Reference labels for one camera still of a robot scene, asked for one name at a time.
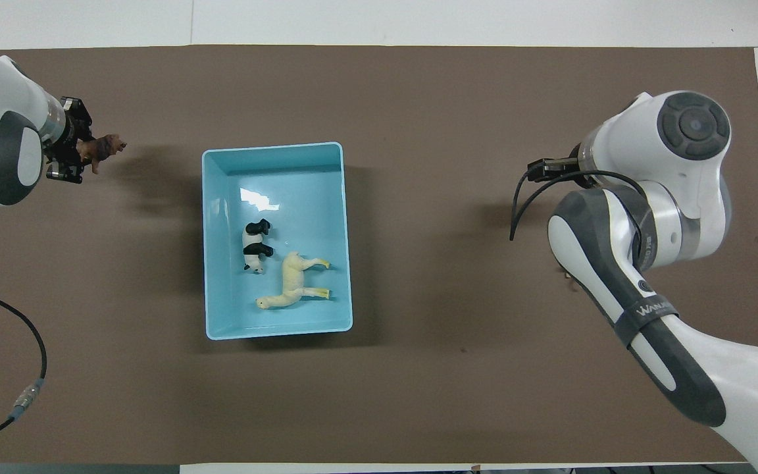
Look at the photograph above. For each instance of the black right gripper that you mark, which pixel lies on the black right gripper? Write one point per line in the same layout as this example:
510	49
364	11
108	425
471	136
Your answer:
68	141

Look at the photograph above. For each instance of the brown lion toy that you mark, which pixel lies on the brown lion toy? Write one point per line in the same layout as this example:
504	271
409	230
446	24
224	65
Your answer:
102	150

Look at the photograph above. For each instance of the black and white panda toy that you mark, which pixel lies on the black and white panda toy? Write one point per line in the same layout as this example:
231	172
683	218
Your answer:
255	247

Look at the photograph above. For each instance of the cream llama toy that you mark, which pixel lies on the cream llama toy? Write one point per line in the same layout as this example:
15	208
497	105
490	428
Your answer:
293	283

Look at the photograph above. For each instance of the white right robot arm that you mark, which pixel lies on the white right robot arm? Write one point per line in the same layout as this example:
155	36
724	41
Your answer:
668	197

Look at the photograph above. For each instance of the light blue storage box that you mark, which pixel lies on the light blue storage box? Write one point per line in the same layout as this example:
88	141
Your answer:
306	197

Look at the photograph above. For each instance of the brown table mat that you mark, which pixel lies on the brown table mat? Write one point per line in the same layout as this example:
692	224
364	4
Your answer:
451	263

